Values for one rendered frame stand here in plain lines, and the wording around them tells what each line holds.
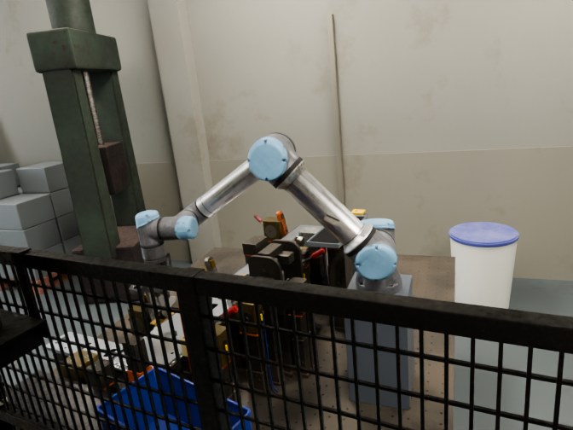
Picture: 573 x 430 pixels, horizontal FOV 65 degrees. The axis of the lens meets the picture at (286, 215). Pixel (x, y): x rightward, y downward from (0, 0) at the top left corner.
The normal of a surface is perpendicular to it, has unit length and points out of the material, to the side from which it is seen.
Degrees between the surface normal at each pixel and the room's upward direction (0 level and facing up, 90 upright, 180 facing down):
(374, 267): 96
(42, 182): 90
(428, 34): 90
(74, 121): 89
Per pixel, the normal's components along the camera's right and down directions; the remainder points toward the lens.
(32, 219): 0.93, 0.01
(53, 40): -0.05, 0.29
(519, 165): -0.34, 0.30
